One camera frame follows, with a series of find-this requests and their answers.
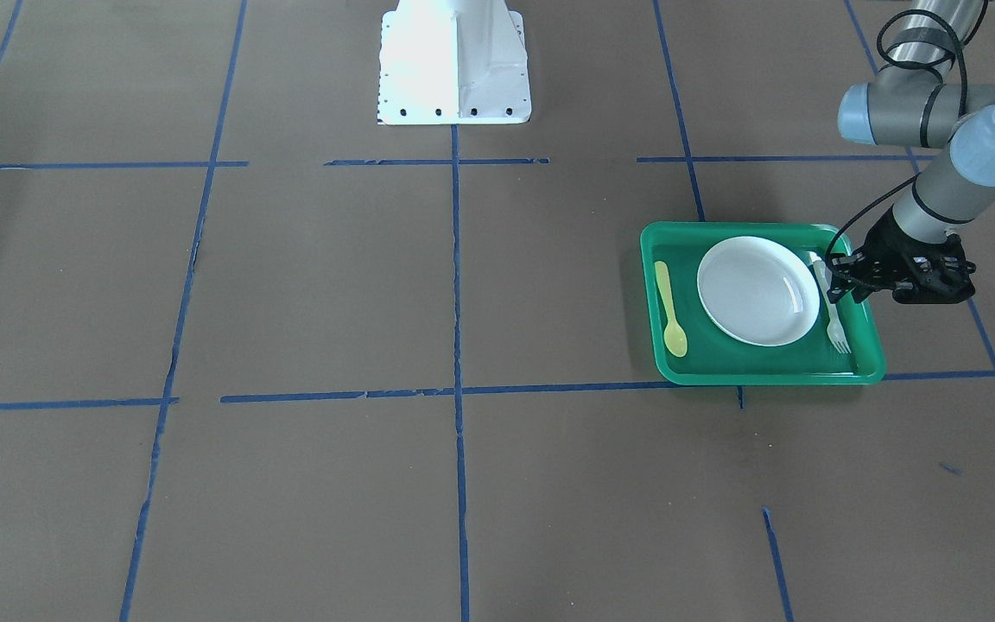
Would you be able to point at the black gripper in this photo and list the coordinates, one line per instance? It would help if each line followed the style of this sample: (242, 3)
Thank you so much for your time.
(885, 245)

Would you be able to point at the pale translucent plastic fork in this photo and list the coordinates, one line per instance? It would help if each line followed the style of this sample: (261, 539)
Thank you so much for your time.
(835, 329)

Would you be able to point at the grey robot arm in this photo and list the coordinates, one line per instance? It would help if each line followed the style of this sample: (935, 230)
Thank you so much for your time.
(921, 97)

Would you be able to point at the white round plate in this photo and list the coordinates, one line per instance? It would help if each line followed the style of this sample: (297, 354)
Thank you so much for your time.
(757, 292)

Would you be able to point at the green plastic tray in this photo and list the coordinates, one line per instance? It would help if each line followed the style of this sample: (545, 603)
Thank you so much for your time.
(713, 357)

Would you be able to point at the yellow plastic spoon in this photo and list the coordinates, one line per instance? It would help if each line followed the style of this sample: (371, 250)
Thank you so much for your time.
(675, 338)

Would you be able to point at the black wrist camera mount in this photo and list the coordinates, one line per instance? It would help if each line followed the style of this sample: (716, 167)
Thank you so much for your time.
(933, 274)

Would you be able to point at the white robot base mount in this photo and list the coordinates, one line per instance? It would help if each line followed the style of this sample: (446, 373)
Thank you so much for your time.
(453, 62)

